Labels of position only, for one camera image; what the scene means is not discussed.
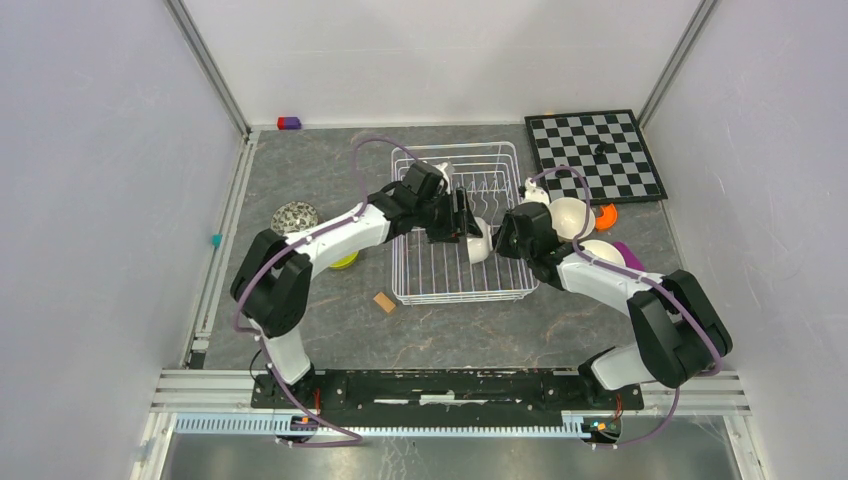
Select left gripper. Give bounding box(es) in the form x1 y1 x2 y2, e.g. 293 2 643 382
415 188 483 245

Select plain white bowl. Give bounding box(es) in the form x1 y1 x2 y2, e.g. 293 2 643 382
465 217 493 264

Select beige flower bowl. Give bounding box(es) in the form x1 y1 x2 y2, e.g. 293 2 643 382
548 197 596 242

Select white ribbed bowl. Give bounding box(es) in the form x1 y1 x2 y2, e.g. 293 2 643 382
579 239 626 267

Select yellow-green bowl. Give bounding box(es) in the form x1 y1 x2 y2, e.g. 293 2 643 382
329 251 359 270

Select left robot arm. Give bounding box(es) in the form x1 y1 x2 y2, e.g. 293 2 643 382
230 161 488 408

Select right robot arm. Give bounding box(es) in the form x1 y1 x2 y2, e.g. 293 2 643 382
493 198 733 408

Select orange curved block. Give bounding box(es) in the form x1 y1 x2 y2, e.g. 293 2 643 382
595 204 618 232

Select wooden block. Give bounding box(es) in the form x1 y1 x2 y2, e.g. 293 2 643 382
373 292 397 314

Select black chess piece right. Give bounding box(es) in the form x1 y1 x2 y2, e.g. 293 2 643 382
593 142 608 156

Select purple scoop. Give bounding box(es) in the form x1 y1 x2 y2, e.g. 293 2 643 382
613 241 645 271

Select black grey chessboard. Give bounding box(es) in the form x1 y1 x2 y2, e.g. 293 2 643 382
524 109 668 206

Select purple red block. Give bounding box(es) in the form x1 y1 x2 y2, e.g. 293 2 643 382
276 116 303 131

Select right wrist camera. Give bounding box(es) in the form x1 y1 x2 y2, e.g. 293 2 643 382
521 178 550 206

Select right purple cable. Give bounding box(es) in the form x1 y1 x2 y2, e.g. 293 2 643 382
526 165 725 452

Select purple cable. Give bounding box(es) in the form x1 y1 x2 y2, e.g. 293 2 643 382
526 165 725 452
233 137 420 449

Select white wire dish rack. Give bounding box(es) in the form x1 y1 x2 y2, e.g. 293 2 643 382
391 141 539 305

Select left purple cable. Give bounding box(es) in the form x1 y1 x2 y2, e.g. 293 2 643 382
233 137 420 449

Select aluminium frame rails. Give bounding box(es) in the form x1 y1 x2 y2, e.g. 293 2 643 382
129 0 770 480

